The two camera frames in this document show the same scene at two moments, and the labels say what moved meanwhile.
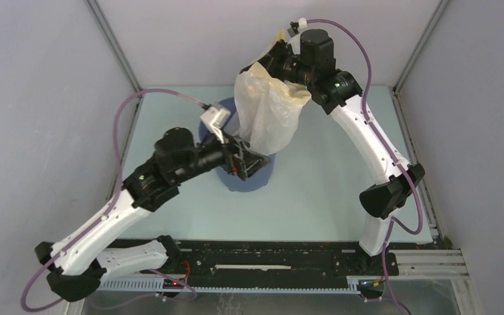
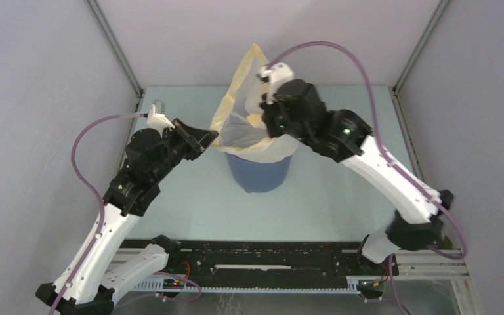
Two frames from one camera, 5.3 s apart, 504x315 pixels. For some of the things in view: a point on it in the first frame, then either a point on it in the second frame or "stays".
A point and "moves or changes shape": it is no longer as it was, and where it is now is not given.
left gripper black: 247,162 to 197,140
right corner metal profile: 440,10 stays
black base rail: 219,260 stays
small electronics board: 168,283 stays
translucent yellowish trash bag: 268,107 moves or changes shape
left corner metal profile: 114,41 stays
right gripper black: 271,61 to 274,130
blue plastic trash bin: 220,113 moves or changes shape
